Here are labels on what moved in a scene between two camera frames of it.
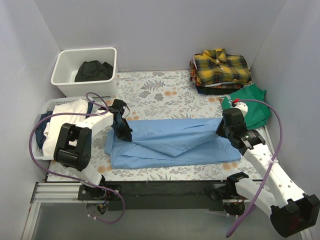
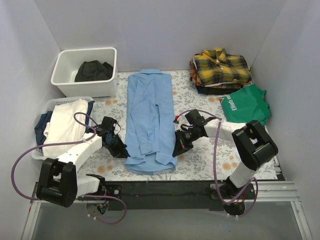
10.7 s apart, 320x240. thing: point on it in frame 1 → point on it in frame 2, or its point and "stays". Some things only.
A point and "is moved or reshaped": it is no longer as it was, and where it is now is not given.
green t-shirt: [259, 112] stays
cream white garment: [51, 128] stays
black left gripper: [122, 127] → [116, 146]
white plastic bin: [63, 74] stays
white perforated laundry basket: [48, 106] stays
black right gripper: [221, 130] → [182, 141]
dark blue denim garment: [40, 136] stays
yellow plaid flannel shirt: [215, 66] stays
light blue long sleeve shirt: [169, 142] is moved or reshaped
